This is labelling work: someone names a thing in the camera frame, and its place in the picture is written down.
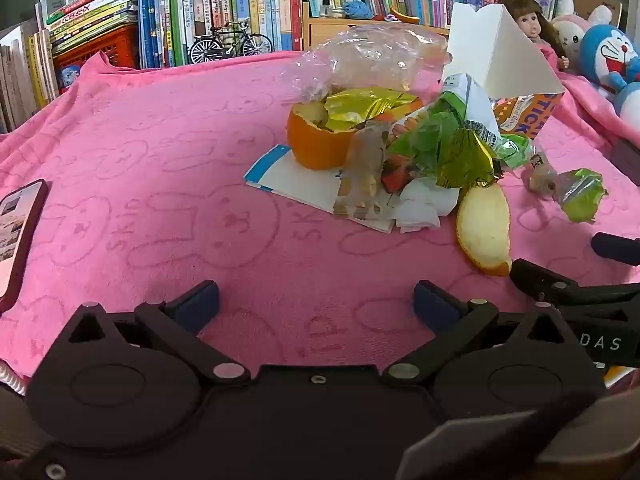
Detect green and white snack packet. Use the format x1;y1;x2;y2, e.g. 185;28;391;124
382;72;536;193

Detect gold foil wrapper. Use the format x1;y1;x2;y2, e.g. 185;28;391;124
322;88;423;133

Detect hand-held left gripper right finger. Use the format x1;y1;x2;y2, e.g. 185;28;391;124
382;281;576;386

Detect red plastic crate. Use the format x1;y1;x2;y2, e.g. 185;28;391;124
52;22;141;93

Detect clear brown-print wrapper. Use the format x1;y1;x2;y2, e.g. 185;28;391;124
334;122;396;218

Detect clear plastic bag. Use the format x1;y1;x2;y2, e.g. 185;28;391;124
279;25;451;103

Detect row of tall blue books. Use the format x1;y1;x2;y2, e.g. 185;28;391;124
137;0;303;68

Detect white coiled cable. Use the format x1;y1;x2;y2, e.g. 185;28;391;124
0;360;26;396

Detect cup-shaped orange peel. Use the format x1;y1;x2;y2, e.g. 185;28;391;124
286;101;361;171

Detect smartphone in red case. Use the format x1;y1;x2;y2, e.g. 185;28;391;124
0;179;50;313

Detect small green wrapper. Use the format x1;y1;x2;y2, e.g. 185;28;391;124
525;162;608;224

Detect pink rabbit-print blanket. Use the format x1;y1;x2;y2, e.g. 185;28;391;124
0;50;640;411

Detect white tissue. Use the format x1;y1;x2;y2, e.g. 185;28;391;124
390;177;461;233

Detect wooden drawer organizer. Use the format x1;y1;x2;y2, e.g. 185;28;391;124
301;2;451;51

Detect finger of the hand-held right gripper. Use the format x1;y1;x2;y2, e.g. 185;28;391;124
591;232;640;265
509;259;640;321

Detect stack of flat books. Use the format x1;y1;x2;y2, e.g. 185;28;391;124
45;0;140;56

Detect orange snack box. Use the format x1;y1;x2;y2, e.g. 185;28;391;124
442;2;567;141

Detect row of beige books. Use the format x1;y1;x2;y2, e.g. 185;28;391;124
0;25;61;133

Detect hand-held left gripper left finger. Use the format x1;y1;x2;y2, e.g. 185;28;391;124
62;280;252;386

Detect orange curved toy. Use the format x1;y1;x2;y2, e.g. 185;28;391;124
385;7;421;25

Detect pink rabbit plush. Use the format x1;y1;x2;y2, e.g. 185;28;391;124
550;0;613;63

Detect long orange peel slice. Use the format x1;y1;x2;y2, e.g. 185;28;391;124
456;182;513;277

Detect brown-haired doll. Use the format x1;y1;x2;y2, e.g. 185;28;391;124
500;0;571;73

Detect blue cat plush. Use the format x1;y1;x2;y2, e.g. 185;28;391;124
580;24;640;116

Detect white and blue booklet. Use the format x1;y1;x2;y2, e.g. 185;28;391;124
243;144;396;233

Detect miniature black bicycle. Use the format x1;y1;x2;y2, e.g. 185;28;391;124
189;19;273;65

